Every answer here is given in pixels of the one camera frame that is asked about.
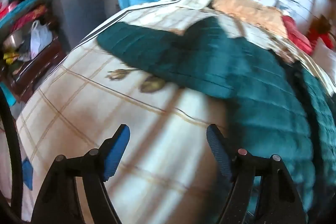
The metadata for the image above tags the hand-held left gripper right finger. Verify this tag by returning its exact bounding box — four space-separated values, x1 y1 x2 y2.
206 124 307 224

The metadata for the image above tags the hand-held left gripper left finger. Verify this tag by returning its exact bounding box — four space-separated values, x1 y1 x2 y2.
31 124 131 224

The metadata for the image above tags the green quilted jacket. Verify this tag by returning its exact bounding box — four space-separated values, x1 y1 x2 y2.
97 17 336 224

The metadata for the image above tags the bed with floral checked sheet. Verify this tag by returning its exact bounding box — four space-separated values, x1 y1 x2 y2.
16 0 336 224

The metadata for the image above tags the dark wooden cabinet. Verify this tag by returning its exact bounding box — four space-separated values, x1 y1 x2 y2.
0 30 69 104

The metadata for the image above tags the white plastic bag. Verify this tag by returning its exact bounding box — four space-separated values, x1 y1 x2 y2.
30 20 53 59

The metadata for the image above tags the red heart cushion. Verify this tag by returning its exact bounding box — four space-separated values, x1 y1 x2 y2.
282 15 314 55

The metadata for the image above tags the orange frilled pillow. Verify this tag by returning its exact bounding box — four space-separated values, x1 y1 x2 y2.
210 0 289 39

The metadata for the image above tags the metal basin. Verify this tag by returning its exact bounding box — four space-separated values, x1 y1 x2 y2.
2 29 27 49

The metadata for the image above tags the black cable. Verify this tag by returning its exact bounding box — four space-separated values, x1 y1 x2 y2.
0 88 24 224

